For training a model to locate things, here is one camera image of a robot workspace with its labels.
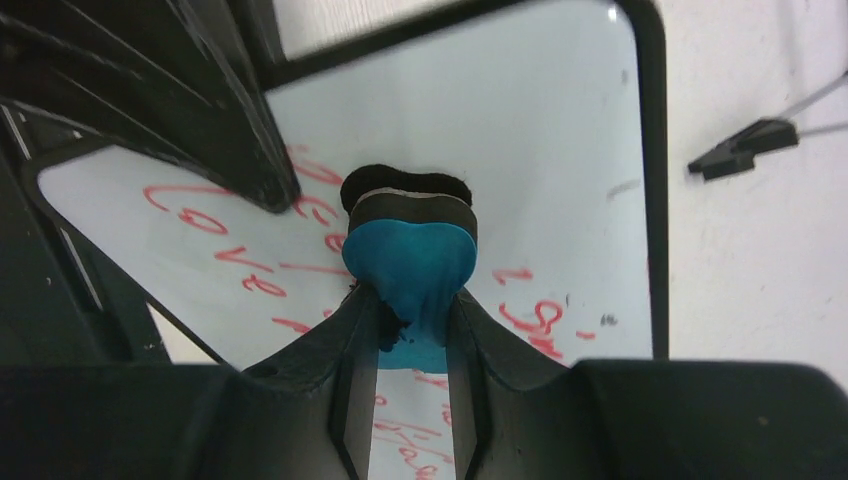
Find wire whiteboard stand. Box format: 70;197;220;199
687;71;847;182

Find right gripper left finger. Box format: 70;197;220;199
1;284;379;479

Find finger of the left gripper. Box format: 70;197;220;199
1;1;301;213

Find small whiteboard black frame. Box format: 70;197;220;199
36;0;670;480

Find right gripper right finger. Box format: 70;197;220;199
447;293;847;479

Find blue whiteboard eraser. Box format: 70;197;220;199
340;164;478;374

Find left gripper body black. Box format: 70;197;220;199
1;108;170;366

